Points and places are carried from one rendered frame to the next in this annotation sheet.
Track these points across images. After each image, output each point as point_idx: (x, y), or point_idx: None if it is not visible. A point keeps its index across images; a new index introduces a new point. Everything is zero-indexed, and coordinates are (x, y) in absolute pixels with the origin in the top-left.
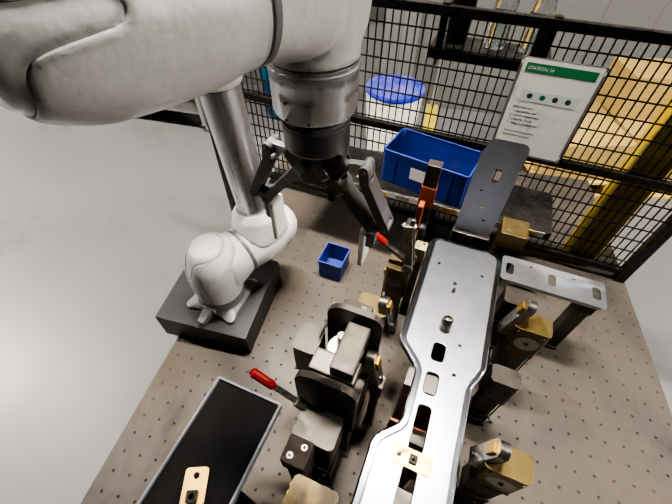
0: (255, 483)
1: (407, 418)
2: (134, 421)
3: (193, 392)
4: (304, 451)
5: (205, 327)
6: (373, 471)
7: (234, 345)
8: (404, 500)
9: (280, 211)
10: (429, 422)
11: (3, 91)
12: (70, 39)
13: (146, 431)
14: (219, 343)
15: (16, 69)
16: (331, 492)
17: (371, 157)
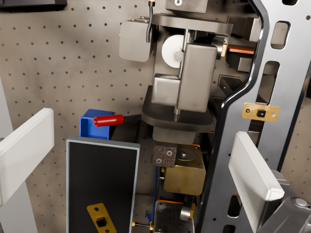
0: (126, 108)
1: (254, 80)
2: (9, 95)
3: (38, 59)
4: (170, 156)
5: (4, 3)
6: (226, 128)
7: (46, 5)
8: (253, 137)
9: (24, 153)
10: (276, 76)
11: None
12: None
13: (24, 99)
14: (30, 6)
15: None
16: (199, 169)
17: None
